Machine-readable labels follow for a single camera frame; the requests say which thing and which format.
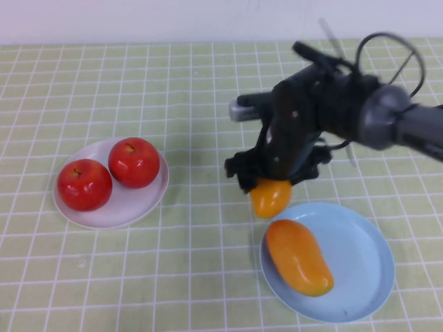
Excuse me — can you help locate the black right camera cable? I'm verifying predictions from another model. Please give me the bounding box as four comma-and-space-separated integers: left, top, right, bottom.
292, 40, 350, 75

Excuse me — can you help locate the black right arm cable loop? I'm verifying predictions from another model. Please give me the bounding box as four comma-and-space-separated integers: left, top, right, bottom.
354, 32, 427, 104

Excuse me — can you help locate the green checked tablecloth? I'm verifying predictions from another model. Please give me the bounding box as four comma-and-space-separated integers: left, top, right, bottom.
0, 37, 443, 332

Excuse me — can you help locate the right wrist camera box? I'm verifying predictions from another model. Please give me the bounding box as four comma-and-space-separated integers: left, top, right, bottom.
228, 92, 276, 122

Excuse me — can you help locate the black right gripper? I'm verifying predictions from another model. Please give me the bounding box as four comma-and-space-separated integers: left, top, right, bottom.
224, 65, 333, 194

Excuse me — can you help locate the red apple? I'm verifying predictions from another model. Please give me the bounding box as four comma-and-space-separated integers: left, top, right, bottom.
57, 158, 114, 212
107, 137, 161, 190

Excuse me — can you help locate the translucent white cable tie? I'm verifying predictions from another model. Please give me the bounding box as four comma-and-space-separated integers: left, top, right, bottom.
317, 17, 345, 59
344, 140, 357, 169

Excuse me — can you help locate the orange mango with reddish end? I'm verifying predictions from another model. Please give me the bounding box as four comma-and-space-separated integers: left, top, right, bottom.
265, 219, 335, 297

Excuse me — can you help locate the white plate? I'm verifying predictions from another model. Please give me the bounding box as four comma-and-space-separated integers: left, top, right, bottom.
53, 137, 170, 230

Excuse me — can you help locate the yellow orange mango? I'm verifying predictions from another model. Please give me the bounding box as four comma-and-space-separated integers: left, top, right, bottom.
250, 178, 293, 219

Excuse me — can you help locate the light blue plate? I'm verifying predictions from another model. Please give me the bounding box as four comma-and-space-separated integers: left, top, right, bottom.
259, 202, 395, 323

